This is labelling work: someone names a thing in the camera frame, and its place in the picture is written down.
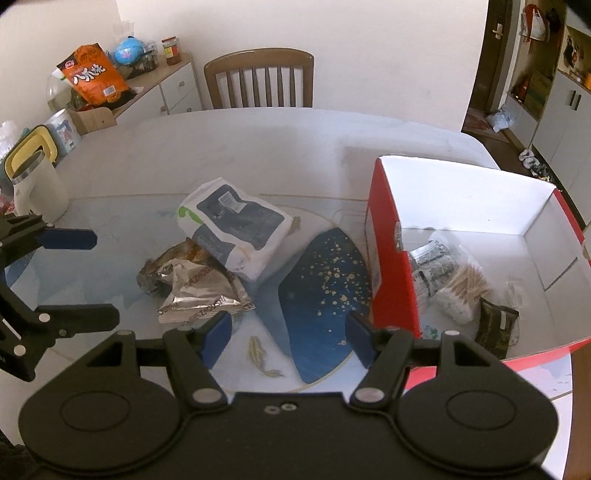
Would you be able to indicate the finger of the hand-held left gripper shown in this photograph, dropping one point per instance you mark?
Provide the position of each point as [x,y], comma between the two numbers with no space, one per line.
[69,239]
[83,318]

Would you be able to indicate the small cardboard box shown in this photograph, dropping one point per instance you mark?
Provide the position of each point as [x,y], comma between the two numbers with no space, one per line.
[92,121]

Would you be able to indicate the cotton swab bag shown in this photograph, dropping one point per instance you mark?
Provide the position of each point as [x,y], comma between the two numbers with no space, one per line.
[461,293]

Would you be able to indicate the orange snack bag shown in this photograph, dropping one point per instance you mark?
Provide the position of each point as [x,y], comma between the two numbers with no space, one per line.
[94,76]

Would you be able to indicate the dark brown door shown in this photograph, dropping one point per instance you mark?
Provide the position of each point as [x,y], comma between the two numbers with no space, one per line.
[501,60]

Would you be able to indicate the white kettle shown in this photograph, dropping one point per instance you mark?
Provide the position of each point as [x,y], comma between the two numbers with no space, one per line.
[39,189]

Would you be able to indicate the blue plastic bag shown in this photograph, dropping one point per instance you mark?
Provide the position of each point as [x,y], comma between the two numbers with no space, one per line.
[501,120]

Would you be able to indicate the brown crumpled wrapper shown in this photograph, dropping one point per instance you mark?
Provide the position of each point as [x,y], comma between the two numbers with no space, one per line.
[159,272]

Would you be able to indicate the white sideboard cabinet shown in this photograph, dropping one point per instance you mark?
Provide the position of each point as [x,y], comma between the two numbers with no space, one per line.
[178,87]

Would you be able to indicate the white blue tin can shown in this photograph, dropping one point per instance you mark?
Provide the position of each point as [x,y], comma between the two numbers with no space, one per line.
[62,131]

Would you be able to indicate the white red hanging bag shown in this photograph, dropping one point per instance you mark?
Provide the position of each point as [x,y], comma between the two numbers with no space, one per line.
[535,25]

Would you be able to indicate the grey wall cabinet unit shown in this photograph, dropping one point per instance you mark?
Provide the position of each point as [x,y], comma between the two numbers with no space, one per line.
[563,120]

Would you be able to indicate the red sauce jar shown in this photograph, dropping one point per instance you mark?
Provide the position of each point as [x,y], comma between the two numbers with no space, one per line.
[171,51]

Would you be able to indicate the blue globe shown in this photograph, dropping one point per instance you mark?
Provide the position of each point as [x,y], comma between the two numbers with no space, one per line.
[127,51]

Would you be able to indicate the white printed packet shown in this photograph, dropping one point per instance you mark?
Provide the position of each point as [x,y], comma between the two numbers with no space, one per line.
[429,267]

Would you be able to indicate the dark blue speckled plate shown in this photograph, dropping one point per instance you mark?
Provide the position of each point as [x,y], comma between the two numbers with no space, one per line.
[323,304]

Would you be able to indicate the glass jar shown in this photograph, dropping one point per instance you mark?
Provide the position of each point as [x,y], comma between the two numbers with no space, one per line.
[148,57]

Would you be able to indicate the white shoes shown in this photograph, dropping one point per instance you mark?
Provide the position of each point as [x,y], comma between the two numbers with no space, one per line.
[527,158]

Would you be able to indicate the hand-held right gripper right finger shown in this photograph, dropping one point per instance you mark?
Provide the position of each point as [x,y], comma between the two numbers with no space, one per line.
[362,337]

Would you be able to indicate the clear plastic bags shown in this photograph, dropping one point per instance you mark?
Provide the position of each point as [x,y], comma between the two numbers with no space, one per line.
[9,138]

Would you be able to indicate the red cardboard box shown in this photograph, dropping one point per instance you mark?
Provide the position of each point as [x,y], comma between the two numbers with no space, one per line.
[461,203]

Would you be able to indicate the wooden chair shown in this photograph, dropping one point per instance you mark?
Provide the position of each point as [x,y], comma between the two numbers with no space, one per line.
[263,78]

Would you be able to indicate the yellow rimmed container lid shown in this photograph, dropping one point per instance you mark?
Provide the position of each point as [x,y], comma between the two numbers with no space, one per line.
[27,150]

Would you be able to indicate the white and grey snack bag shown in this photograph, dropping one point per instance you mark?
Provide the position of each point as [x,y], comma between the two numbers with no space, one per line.
[235,221]

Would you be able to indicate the patterned floor rug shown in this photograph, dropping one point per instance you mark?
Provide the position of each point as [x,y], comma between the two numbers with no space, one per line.
[480,127]

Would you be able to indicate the silver foil snack bag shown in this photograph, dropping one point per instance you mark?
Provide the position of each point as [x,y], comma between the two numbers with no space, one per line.
[203,290]

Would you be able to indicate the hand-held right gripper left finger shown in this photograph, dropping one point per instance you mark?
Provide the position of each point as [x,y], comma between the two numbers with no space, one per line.
[214,334]

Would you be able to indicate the white desktop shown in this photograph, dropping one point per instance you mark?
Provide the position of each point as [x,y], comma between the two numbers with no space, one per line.
[277,157]

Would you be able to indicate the dark green packet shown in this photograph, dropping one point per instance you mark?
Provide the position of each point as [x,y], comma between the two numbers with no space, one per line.
[496,325]

